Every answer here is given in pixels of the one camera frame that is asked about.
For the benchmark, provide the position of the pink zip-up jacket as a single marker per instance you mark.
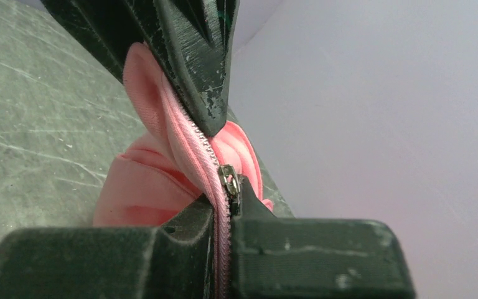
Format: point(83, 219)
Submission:
point(173, 163)

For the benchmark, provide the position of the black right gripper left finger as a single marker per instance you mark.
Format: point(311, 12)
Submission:
point(173, 260)

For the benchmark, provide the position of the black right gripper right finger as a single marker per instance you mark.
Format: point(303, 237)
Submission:
point(286, 257)

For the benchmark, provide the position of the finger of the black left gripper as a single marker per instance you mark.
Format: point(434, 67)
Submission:
point(192, 41)
point(106, 29)

